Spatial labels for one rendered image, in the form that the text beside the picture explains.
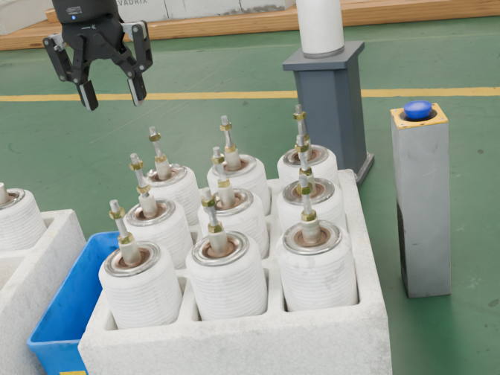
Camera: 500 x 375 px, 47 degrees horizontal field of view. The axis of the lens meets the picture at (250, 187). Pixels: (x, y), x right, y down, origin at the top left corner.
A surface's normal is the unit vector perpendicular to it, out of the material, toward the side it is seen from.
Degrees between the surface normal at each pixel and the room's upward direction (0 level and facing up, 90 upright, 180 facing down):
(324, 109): 90
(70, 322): 88
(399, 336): 0
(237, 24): 90
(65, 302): 88
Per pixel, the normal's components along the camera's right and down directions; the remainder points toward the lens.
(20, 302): 0.98, -0.11
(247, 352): -0.05, 0.48
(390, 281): -0.18, -0.87
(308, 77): -0.42, 0.49
